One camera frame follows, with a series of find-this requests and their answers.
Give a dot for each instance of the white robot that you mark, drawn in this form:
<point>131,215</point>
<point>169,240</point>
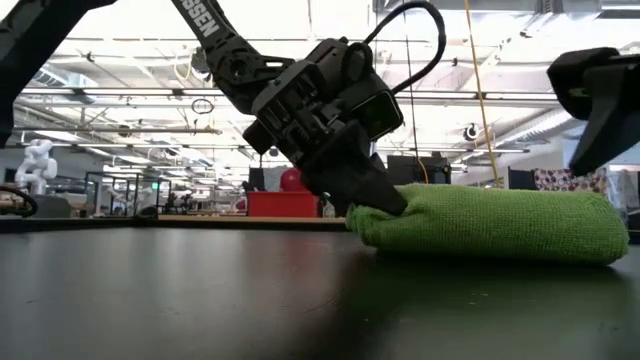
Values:
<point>37,165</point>

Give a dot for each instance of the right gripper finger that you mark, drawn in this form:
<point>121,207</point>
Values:
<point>615,115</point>

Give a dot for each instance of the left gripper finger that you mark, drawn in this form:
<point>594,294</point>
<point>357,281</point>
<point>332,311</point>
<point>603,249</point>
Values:
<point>350,175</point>

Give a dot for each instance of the polka dot cloth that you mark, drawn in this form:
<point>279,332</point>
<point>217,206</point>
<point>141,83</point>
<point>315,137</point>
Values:
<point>552,179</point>

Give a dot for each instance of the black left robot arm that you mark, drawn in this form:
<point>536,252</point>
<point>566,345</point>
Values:
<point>220,45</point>

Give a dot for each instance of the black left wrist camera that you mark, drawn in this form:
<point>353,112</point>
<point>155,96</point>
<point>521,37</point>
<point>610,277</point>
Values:
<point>382,112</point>

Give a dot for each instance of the black panel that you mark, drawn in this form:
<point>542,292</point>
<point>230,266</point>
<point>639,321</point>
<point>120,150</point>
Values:
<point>520,177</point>

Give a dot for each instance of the green microfibre towel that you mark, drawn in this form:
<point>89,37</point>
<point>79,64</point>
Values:
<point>500,225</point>

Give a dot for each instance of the black monitor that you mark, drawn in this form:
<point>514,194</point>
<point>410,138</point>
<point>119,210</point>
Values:
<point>410,170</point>

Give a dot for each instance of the red bin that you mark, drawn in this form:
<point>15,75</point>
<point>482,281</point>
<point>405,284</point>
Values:
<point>280,205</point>

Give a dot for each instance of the person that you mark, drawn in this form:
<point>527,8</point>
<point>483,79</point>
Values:
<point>294,181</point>

